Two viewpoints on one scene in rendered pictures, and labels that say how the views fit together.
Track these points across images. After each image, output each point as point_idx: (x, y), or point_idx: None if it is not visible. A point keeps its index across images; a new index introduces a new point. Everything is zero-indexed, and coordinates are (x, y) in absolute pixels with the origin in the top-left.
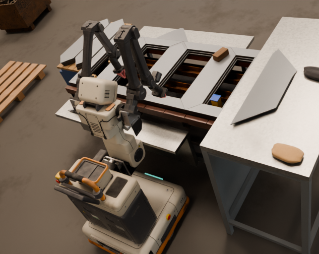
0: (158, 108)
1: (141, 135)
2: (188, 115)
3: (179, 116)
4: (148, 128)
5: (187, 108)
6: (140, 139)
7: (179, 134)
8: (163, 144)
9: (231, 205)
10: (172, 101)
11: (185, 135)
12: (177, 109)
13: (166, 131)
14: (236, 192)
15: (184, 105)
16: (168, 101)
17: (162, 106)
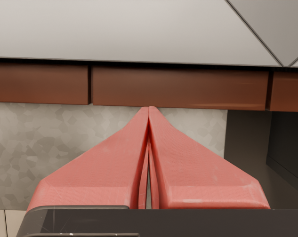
0: (26, 71)
1: (14, 180)
2: (286, 77)
3: (230, 107)
4: (19, 135)
5: (296, 45)
6: (25, 202)
7: (191, 126)
8: (149, 199)
9: (294, 146)
10: (123, 5)
11: (224, 120)
12: (200, 64)
13: (119, 124)
14: None
15: (254, 18)
16: (85, 14)
17: (55, 59)
